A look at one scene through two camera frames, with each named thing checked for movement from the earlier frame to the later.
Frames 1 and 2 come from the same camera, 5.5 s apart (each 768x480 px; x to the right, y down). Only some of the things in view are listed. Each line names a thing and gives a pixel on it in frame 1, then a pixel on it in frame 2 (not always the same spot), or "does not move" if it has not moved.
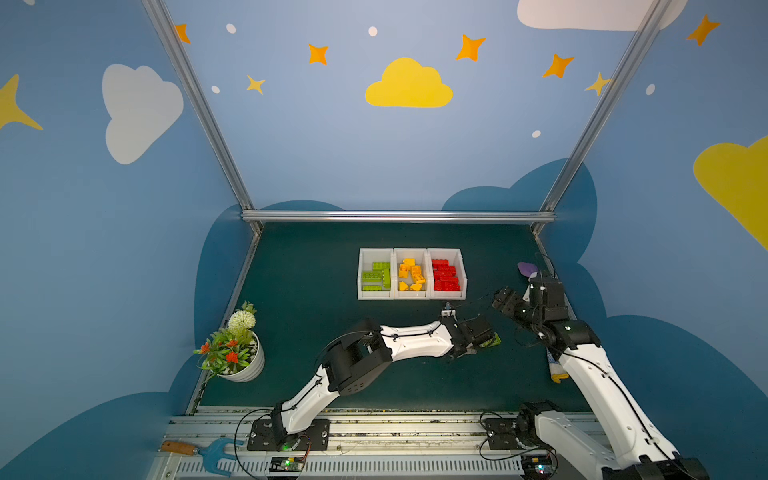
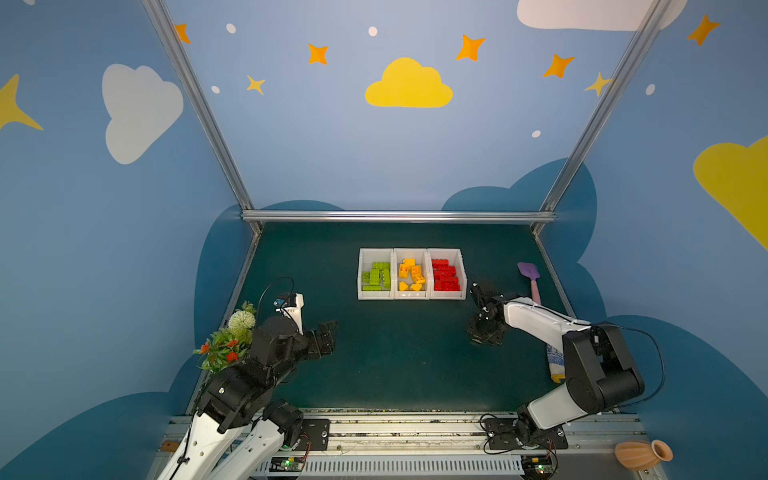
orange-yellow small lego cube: x=417 y=277 does not move
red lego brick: x=445 y=278 does not move
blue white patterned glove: x=554 y=366 does not move
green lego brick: x=379 y=269 does not move
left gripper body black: x=477 y=333 → x=320 y=339
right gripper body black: x=516 y=301 → x=486 y=318
